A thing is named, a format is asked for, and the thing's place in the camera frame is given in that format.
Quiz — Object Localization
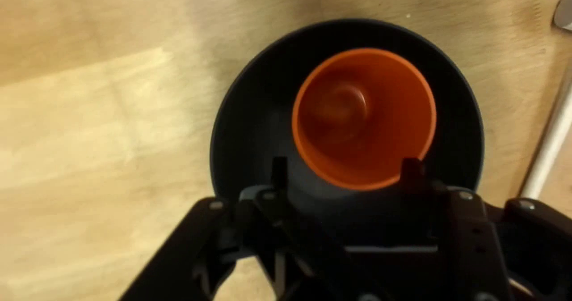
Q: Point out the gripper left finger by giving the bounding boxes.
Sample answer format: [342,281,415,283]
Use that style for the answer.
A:
[118,157,353,301]

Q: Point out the orange cup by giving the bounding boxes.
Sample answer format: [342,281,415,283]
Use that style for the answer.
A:
[291,47,437,191]

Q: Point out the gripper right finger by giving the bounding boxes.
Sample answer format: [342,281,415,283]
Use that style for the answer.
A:
[400,158,572,301]

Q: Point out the black bowl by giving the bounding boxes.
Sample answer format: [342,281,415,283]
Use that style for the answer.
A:
[210,18,485,230]

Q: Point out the white table leg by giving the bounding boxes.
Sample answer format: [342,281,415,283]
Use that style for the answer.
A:
[521,75,572,199]

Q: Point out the grey metal object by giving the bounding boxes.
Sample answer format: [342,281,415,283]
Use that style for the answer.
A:
[553,0,572,31]

